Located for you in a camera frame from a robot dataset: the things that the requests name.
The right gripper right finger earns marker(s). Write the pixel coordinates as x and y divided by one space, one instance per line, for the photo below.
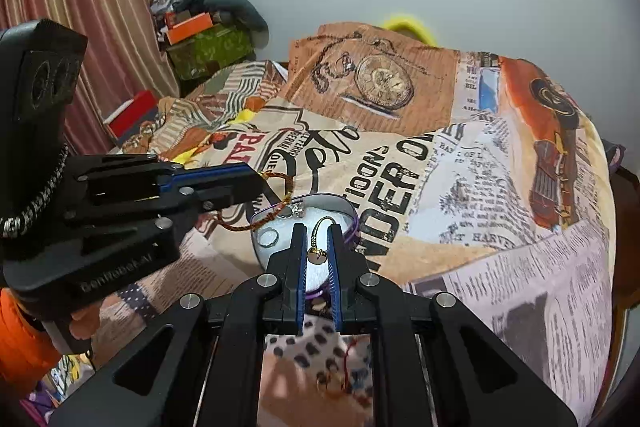
345 268

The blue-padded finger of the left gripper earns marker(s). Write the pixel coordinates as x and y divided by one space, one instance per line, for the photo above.
223 186

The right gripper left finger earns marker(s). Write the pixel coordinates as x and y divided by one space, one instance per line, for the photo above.
285 305

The purple heart-shaped jewelry tin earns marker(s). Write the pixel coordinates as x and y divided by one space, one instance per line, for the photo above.
317 212

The orange sleeve forearm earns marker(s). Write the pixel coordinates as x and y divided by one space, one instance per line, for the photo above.
26 353

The left hand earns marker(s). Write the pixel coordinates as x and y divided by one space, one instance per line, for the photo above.
86 321

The red and white box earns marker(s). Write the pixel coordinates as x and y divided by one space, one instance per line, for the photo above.
125 116

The orange box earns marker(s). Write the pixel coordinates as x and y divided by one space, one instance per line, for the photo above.
189 28

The printed patchwork bed cover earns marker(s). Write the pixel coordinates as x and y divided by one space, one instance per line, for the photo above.
471 172

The yellow pillow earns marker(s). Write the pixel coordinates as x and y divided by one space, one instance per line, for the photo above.
411 27

